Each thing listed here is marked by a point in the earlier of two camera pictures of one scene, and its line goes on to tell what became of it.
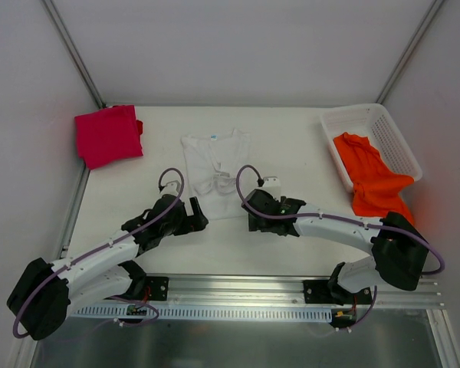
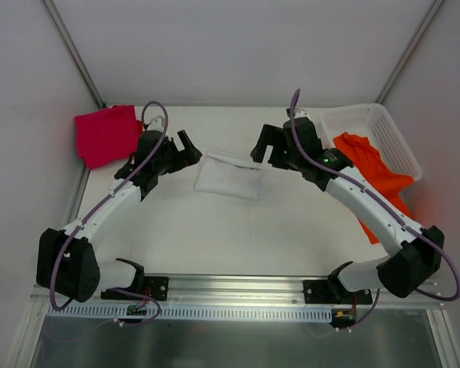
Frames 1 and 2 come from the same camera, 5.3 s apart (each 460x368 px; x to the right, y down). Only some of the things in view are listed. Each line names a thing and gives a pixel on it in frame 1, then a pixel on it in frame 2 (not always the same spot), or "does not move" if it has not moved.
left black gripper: [194, 214] to [176, 154]
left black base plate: [158, 287] does not move
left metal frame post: [73, 50] does not move
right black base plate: [319, 292] does not move
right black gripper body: [253, 211] to [275, 145]
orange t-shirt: [376, 187] does not move
